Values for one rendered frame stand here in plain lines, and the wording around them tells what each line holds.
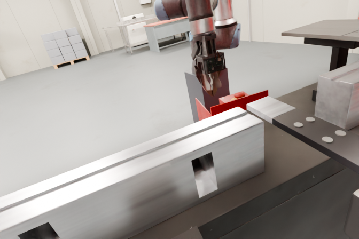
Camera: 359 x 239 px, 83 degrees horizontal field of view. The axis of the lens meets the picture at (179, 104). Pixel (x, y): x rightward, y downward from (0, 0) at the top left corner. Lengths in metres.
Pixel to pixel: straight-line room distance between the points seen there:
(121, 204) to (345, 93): 0.39
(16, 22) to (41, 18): 0.76
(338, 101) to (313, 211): 0.20
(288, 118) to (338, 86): 0.21
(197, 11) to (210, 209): 0.51
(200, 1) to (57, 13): 8.58
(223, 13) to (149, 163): 0.90
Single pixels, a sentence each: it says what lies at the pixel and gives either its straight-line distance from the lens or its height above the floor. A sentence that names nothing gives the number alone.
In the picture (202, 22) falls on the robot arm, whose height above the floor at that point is 1.08.
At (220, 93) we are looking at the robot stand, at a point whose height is 0.64.
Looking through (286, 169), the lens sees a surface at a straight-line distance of 0.38.
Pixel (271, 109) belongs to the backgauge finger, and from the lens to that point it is 0.27.
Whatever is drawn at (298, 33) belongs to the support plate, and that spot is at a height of 1.00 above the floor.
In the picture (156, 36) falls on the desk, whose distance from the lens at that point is 6.17.
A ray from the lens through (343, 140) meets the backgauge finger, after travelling 0.23.
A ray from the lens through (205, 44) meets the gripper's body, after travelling 0.63.
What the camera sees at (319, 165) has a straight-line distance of 0.40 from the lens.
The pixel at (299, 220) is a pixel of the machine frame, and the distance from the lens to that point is 0.47.
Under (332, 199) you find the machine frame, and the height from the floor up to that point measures 0.76.
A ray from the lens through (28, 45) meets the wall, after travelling 9.19.
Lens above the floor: 1.14
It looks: 26 degrees down
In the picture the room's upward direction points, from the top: 12 degrees counter-clockwise
